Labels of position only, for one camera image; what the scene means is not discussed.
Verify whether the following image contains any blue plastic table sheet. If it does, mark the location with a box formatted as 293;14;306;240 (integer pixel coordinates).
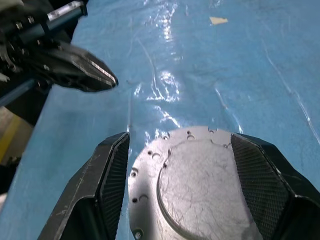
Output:
0;0;320;240

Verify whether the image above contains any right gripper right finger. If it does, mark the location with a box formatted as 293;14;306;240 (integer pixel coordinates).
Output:
230;132;320;240

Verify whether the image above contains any silver round motor cover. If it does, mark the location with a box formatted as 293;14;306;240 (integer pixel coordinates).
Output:
127;126;264;240

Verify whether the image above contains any small beige scrap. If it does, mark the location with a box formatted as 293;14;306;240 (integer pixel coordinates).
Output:
209;16;229;26

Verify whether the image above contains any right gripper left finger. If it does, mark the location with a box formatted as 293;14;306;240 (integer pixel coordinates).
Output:
37;131;131;240

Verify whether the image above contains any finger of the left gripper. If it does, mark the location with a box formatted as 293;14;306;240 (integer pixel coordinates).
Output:
34;41;119;94

